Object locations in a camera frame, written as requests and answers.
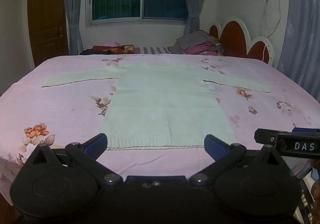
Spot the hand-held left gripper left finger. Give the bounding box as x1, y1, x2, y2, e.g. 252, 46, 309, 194
24, 133, 123, 186

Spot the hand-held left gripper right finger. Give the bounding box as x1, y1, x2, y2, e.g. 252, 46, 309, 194
189, 134, 288, 186

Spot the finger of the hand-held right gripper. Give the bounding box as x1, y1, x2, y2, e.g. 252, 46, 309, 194
291, 127, 320, 133
254, 128, 277, 145

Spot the white knitted sweater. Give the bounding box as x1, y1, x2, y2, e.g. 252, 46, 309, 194
41, 62, 271, 151

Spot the pile of folded clothes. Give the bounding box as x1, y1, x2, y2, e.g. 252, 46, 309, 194
168, 30, 223, 56

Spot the pink floral bed sheet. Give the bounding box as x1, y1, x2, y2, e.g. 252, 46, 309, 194
0, 53, 320, 206

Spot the white panel with buttons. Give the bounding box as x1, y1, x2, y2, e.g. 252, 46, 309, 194
294, 176, 318, 224

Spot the black cloth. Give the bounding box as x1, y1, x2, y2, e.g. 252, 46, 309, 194
79, 48, 105, 56

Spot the red patterned cloth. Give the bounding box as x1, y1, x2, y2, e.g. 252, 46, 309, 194
93, 44, 135, 55

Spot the red and white headboard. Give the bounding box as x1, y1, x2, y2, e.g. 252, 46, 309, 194
209, 16, 275, 68

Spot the pale blue patterned drape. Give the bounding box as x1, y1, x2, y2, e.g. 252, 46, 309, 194
277, 0, 320, 104

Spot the grey striped cloth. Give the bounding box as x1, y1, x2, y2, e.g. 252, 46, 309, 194
135, 46, 175, 55

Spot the brown wooden door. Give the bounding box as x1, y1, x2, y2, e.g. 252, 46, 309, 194
27, 0, 70, 67

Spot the white charging cable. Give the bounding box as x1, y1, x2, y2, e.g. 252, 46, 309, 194
261, 0, 282, 62

